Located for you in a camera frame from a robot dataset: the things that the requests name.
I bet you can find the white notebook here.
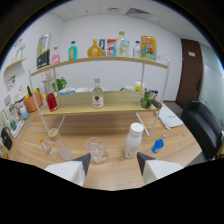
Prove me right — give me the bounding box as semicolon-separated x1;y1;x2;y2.
157;106;185;129

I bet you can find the colourful sticker wall picture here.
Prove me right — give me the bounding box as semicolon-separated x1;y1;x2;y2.
5;74;17;91

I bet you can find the teal bottle with black cap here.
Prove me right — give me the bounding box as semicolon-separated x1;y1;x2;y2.
68;40;78;61

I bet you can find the clear bottle with red label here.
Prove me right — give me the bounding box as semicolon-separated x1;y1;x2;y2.
91;78;105;109

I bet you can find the brown door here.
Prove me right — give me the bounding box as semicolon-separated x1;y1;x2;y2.
175;38;204;110

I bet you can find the white kitchen scale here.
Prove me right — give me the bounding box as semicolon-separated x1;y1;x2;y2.
9;119;26;139

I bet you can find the blue-rimmed bowl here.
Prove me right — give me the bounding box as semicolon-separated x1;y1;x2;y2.
58;87;76;95

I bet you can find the white milk bottle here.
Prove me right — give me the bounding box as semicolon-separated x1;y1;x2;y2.
123;122;145;160

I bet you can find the white vase ornament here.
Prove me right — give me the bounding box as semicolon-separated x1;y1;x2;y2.
13;39;26;61

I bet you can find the wooden wall shelf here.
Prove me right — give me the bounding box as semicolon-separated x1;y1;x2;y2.
3;57;28;73

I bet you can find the blue liquid bottle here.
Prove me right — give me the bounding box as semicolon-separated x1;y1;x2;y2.
151;133;168;154

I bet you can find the clear jar with wooden lid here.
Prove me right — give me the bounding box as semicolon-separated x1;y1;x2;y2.
47;127;74;161

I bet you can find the green cup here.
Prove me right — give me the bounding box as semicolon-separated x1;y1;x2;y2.
9;119;18;132

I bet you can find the clear bottle with blue cap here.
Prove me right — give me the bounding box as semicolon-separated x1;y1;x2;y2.
132;40;142;59

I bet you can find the small bottle with orange cap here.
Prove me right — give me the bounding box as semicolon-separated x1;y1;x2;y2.
38;137;55;158

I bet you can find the blue wall poster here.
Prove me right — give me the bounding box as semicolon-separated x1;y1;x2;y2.
98;38;106;51

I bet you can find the black and yellow can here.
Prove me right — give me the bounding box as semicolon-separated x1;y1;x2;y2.
36;33;52;70

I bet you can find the white-framed wooden two-tier rack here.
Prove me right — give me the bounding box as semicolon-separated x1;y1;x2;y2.
27;55;171;138

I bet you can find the red wall poster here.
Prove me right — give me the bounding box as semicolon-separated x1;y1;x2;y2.
106;38;117;57

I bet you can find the dark handle with wooden tip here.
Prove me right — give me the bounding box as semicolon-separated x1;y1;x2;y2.
151;98;163;110

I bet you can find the small pink bottle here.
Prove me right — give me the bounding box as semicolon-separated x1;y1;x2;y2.
51;46;61;66

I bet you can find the red liquid bottle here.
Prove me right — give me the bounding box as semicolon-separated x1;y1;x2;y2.
44;83;59;112

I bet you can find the yellow cartoon snack can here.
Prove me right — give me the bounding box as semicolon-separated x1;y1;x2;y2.
140;35;158;62

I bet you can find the clear glass with ice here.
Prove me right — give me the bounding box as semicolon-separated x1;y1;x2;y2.
85;136;108;165

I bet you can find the black armchair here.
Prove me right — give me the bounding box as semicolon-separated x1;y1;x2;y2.
179;99;224;161

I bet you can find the orange pot with utensils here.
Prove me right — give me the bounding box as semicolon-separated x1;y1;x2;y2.
23;85;44;113

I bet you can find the green potted plant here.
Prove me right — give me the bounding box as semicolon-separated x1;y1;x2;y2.
54;77;68;92

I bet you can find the clear bottle with green cap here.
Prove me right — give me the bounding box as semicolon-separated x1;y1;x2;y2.
115;31;130;58

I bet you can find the round golden bottle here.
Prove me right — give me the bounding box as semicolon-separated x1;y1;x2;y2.
87;38;104;58

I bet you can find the ceiling air vent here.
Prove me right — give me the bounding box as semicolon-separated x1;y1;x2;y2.
125;7;151;16

